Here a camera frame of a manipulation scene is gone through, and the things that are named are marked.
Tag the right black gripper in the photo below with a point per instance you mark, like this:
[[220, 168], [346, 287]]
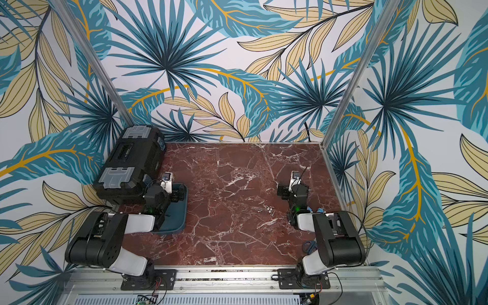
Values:
[[286, 190]]

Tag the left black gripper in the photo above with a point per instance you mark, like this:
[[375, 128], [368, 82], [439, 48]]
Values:
[[175, 197]]

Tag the teal plastic storage tray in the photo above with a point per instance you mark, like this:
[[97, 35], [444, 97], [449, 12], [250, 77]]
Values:
[[175, 216]]

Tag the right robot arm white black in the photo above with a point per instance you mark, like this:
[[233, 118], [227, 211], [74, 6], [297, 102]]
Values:
[[337, 240]]

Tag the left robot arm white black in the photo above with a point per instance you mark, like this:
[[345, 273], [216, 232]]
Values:
[[99, 241]]

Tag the blue plastic faucet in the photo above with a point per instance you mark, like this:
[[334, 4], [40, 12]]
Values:
[[320, 210]]

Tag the black plastic toolbox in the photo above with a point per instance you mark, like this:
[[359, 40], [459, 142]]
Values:
[[132, 166]]

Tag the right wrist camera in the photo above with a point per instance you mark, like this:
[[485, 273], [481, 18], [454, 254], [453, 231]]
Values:
[[295, 179]]

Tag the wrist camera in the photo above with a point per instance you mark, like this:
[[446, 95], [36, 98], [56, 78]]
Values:
[[166, 181], [295, 179]]

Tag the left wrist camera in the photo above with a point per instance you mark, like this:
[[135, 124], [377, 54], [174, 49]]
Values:
[[166, 181]]

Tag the scissors with blue handle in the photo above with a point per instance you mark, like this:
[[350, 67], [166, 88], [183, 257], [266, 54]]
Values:
[[308, 247]]

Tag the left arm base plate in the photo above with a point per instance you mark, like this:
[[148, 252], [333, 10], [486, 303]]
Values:
[[152, 280]]

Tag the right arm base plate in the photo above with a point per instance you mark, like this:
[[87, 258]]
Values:
[[294, 279]]

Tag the aluminium mounting rail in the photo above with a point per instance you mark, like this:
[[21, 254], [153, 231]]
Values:
[[228, 285]]

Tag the left aluminium frame post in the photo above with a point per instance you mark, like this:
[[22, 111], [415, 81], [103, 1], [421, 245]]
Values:
[[81, 39]]

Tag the aluminium frame post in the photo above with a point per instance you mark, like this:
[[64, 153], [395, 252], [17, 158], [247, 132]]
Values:
[[81, 39], [370, 48]]

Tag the right aluminium frame post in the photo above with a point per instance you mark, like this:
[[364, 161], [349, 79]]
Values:
[[370, 48]]

